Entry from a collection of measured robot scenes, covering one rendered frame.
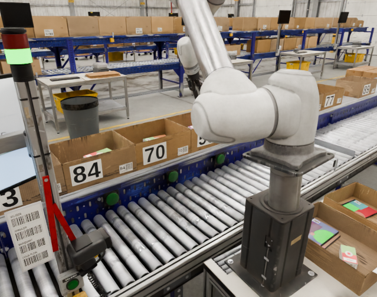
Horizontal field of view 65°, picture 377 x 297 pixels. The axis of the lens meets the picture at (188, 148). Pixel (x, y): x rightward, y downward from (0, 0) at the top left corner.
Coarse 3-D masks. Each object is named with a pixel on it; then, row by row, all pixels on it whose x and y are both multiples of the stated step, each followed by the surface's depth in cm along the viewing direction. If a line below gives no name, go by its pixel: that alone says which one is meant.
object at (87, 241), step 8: (96, 232) 88; (104, 232) 89; (80, 240) 86; (88, 240) 85; (96, 240) 86; (104, 240) 87; (72, 248) 84; (80, 248) 83; (88, 248) 84; (96, 248) 85; (104, 248) 87; (72, 256) 82; (80, 256) 83; (88, 256) 84; (96, 256) 89; (80, 264) 84; (88, 264) 87; (96, 264) 89; (80, 272) 87
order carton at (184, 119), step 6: (180, 114) 211; (186, 114) 215; (174, 120) 209; (180, 120) 213; (186, 120) 217; (186, 126) 218; (192, 132) 185; (192, 138) 186; (192, 144) 188; (210, 144) 198; (216, 144) 202; (192, 150) 190; (198, 150) 193
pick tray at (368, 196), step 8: (352, 184) 162; (360, 184) 162; (336, 192) 156; (344, 192) 160; (352, 192) 165; (360, 192) 162; (368, 192) 159; (376, 192) 155; (328, 200) 149; (336, 200) 159; (344, 200) 162; (360, 200) 163; (368, 200) 160; (376, 200) 156; (336, 208) 146; (344, 208) 142; (376, 208) 156; (352, 216) 139; (360, 216) 135; (376, 216) 149; (368, 224) 133; (376, 224) 130
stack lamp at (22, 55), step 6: (6, 36) 61; (12, 36) 62; (18, 36) 62; (24, 36) 63; (6, 42) 62; (12, 42) 62; (18, 42) 62; (24, 42) 63; (6, 48) 63; (12, 48) 62; (18, 48) 63; (24, 48) 64; (6, 54) 63; (12, 54) 63; (18, 54) 63; (24, 54) 64; (30, 54) 66; (12, 60) 63; (18, 60) 64; (24, 60) 64; (30, 60) 66
